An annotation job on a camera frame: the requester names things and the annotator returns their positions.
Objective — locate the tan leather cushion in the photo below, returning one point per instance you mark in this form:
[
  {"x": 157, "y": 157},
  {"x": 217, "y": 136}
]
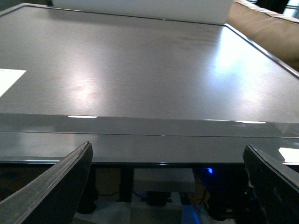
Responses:
[{"x": 276, "y": 33}]

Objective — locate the grey front-load washing machine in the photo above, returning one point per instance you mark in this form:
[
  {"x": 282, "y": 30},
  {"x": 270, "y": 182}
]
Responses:
[{"x": 142, "y": 91}]

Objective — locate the white paper label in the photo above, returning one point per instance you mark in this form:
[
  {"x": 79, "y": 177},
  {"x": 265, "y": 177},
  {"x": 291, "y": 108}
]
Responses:
[{"x": 8, "y": 77}]

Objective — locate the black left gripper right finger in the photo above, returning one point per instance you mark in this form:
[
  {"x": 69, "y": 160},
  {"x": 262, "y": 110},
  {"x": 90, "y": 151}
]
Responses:
[{"x": 276, "y": 186}]

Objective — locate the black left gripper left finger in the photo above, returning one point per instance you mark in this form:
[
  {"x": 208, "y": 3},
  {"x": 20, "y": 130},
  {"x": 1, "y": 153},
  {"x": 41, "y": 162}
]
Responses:
[{"x": 53, "y": 197}]

